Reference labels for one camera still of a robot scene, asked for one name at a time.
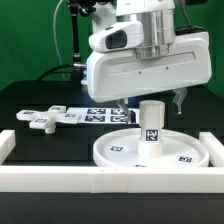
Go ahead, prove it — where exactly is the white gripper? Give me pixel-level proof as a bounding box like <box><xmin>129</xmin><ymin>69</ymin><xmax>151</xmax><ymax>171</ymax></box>
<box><xmin>87</xmin><ymin>32</ymin><xmax>212</xmax><ymax>124</ymax></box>

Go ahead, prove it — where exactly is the white round table top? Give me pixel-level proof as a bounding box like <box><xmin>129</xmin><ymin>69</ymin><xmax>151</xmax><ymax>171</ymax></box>
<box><xmin>93</xmin><ymin>128</ymin><xmax>209</xmax><ymax>168</ymax></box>

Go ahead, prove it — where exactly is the white cross-shaped table base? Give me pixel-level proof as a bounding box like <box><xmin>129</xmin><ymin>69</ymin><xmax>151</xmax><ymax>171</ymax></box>
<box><xmin>16</xmin><ymin>105</ymin><xmax>81</xmax><ymax>134</ymax></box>

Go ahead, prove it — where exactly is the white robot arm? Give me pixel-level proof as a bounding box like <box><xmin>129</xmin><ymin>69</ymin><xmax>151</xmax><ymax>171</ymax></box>
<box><xmin>87</xmin><ymin>0</ymin><xmax>212</xmax><ymax>120</ymax></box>

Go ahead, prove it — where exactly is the white marker tag sheet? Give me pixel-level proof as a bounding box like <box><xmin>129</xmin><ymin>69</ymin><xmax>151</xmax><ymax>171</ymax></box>
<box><xmin>65</xmin><ymin>107</ymin><xmax>141</xmax><ymax>125</ymax></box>

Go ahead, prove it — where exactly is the white right fence bar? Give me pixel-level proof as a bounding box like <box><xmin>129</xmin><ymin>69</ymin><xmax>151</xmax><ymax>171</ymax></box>
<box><xmin>199</xmin><ymin>132</ymin><xmax>224</xmax><ymax>167</ymax></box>

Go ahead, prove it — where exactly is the white fence bar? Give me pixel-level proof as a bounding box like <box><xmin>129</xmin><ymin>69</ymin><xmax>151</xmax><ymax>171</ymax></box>
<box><xmin>199</xmin><ymin>132</ymin><xmax>224</xmax><ymax>167</ymax></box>
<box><xmin>0</xmin><ymin>166</ymin><xmax>224</xmax><ymax>193</ymax></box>
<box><xmin>0</xmin><ymin>130</ymin><xmax>16</xmax><ymax>166</ymax></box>

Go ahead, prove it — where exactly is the white front fence bar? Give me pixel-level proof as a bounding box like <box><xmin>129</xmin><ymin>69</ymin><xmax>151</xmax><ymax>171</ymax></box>
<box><xmin>0</xmin><ymin>166</ymin><xmax>224</xmax><ymax>193</ymax></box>

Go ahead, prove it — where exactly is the white left fence bar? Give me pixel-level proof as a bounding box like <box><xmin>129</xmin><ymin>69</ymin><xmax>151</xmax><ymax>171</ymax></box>
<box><xmin>0</xmin><ymin>130</ymin><xmax>16</xmax><ymax>166</ymax></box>

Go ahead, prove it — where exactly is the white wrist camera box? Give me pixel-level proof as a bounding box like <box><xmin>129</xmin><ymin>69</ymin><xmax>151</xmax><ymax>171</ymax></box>
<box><xmin>89</xmin><ymin>21</ymin><xmax>144</xmax><ymax>52</ymax></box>

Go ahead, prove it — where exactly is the black cable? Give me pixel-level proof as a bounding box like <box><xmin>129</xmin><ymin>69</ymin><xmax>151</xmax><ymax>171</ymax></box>
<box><xmin>36</xmin><ymin>64</ymin><xmax>76</xmax><ymax>82</ymax></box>

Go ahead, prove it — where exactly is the white cable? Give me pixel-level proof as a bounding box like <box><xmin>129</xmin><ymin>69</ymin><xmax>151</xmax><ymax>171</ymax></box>
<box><xmin>52</xmin><ymin>0</ymin><xmax>68</xmax><ymax>81</ymax></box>

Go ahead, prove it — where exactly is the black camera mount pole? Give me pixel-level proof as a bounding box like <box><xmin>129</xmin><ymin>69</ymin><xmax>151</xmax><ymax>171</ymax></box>
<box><xmin>65</xmin><ymin>0</ymin><xmax>98</xmax><ymax>83</ymax></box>

